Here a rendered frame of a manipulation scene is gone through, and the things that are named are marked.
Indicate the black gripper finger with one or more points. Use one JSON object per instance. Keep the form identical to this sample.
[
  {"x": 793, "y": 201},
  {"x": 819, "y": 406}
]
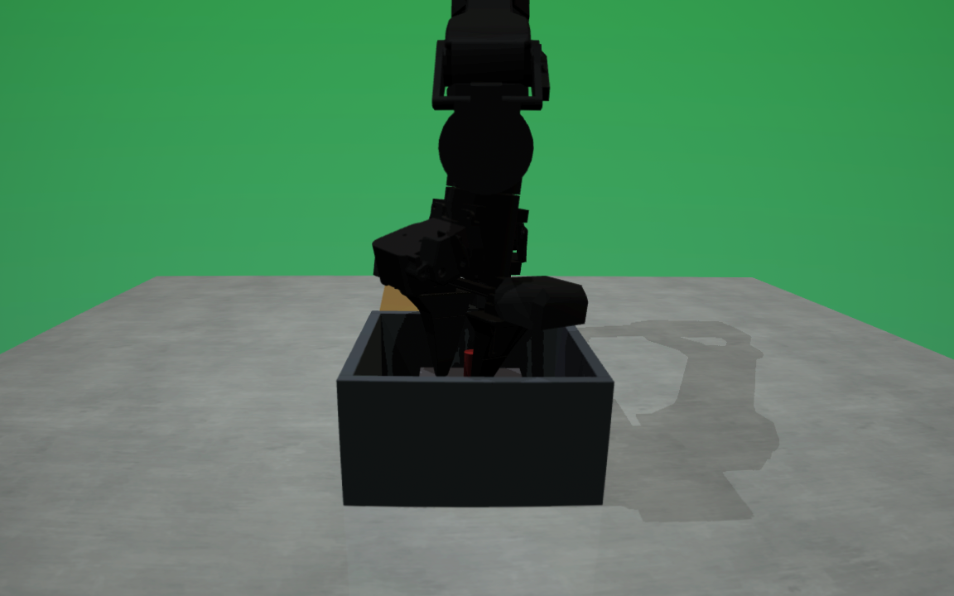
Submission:
[
  {"x": 443, "y": 316},
  {"x": 494, "y": 340}
]

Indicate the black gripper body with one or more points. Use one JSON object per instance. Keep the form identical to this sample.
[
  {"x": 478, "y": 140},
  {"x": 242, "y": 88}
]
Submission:
[{"x": 533, "y": 302}]

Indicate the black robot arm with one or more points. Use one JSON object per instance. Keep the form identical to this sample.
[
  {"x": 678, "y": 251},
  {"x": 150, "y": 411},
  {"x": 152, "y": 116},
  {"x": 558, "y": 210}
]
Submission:
[{"x": 487, "y": 61}]

